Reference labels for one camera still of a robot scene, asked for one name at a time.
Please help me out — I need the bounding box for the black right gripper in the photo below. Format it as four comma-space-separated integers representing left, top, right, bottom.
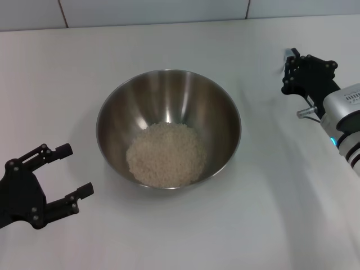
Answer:
280, 48, 341, 116

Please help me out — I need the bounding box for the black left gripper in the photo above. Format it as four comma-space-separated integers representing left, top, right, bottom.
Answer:
0, 143, 94, 230

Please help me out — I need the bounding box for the large stainless steel bowl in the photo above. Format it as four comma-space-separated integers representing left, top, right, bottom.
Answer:
96, 69, 242, 190

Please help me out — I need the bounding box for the right gripper cable with plug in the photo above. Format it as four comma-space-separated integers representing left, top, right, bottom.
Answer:
296, 106, 324, 123

